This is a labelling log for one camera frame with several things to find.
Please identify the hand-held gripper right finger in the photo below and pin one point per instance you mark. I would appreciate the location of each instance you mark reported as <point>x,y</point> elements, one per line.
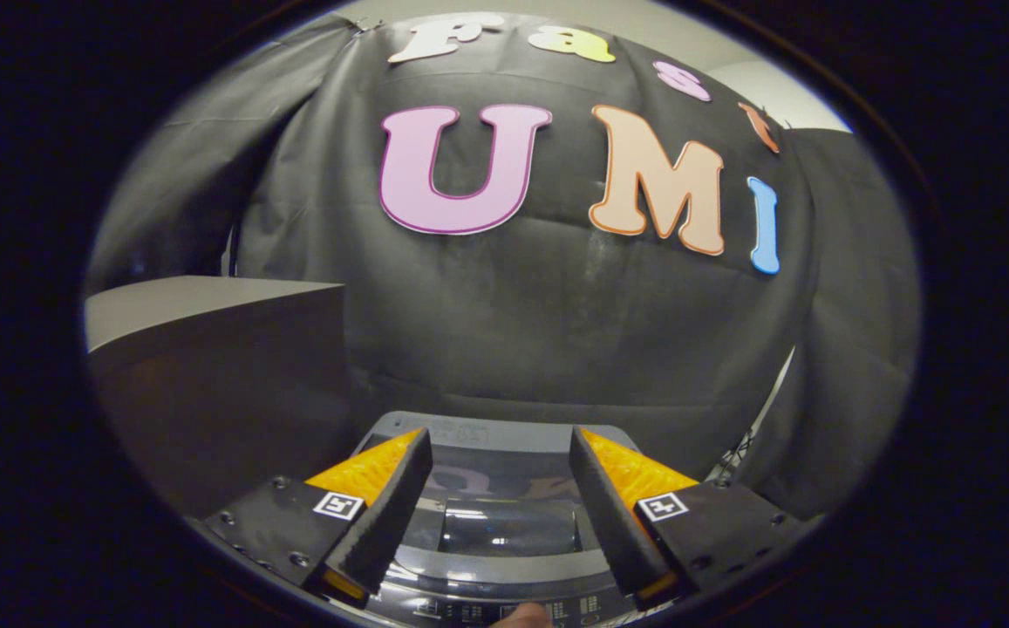
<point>609,515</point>

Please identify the backdrop support stand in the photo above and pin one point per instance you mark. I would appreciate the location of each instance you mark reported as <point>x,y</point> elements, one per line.
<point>744,449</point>

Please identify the dark grey washing machine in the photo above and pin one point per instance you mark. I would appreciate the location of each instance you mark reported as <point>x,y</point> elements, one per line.
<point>469,610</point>

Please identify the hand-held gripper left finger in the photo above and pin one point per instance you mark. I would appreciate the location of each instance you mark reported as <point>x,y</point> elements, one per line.
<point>391,515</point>

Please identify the dark washing machine lid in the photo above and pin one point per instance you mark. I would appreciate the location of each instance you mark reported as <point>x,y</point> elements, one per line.
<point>504,523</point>

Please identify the grey and black cabinet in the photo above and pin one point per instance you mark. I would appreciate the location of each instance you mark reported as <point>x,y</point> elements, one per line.
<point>225,392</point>

